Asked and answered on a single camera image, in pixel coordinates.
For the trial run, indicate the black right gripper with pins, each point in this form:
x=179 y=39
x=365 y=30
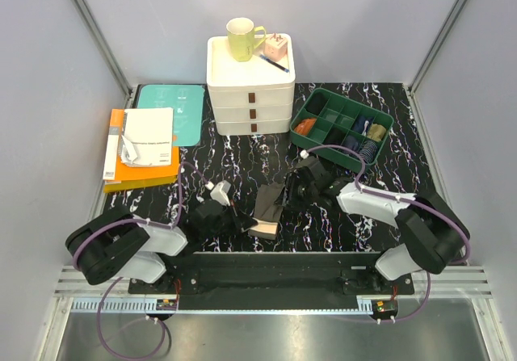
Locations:
x=287 y=199

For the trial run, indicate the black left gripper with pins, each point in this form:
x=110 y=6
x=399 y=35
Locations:
x=240 y=222

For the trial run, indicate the grey underwear with cream waistband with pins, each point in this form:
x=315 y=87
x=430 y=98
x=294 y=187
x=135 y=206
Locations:
x=267 y=211

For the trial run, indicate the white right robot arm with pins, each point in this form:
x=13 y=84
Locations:
x=432 y=235

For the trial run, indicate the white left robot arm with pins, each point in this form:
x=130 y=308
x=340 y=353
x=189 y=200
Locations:
x=120 y=244

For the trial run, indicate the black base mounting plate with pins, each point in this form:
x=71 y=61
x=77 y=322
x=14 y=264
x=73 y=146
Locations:
x=200 y=273

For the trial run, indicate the rolled orange garment in tray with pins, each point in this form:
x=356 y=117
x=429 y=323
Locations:
x=305 y=126

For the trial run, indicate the rolled grey-blue garment in tray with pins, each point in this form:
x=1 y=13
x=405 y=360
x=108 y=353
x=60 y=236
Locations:
x=351 y=144

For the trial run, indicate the rolled striped garment in tray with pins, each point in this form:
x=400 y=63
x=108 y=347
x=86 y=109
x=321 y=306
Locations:
x=368 y=151

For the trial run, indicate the green divided organizer tray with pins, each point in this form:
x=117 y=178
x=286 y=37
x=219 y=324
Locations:
x=339 y=112

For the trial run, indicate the rolled navy garment in tray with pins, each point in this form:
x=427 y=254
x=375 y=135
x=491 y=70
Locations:
x=361 y=124

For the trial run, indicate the rolled black garment in tray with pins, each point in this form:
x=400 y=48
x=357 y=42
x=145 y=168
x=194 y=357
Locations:
x=316 y=104

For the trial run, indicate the rolled khaki garment in tray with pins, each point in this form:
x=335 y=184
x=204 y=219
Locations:
x=376 y=132

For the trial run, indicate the white three-drawer storage unit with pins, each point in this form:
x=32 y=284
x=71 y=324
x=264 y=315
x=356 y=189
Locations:
x=253 y=97

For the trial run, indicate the orange book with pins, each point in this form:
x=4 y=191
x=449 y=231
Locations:
x=119 y=177

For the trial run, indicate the white paper manual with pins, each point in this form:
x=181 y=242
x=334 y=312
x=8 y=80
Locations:
x=147 y=137

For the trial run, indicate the teal plastic board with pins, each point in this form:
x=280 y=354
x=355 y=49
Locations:
x=187 y=103

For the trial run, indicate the blue pen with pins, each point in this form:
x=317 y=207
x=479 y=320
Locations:
x=277 y=65

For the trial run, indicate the pink power adapter cube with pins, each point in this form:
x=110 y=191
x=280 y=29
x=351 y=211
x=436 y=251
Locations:
x=275 y=47

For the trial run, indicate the yellow-green mug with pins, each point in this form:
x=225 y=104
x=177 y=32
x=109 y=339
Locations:
x=244 y=38

